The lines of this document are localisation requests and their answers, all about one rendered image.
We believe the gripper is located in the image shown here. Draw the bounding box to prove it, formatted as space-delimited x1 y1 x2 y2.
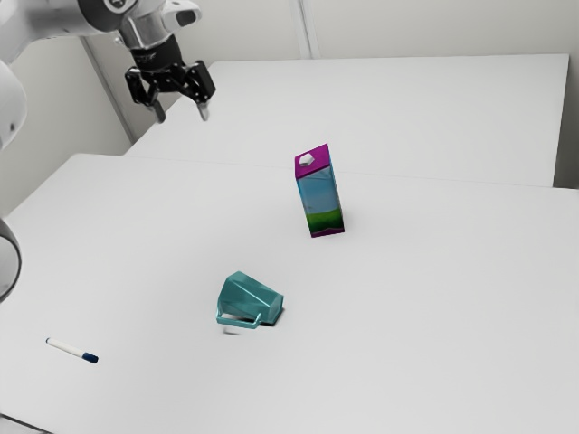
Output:
124 34 216 124

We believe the teal faceted mug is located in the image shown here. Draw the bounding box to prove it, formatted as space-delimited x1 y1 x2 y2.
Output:
214 270 285 330

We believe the purple topped drink carton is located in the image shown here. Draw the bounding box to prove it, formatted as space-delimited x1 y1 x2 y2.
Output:
293 142 347 240

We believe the white pen with blue cap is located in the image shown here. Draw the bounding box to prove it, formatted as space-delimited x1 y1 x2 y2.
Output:
44 336 100 365

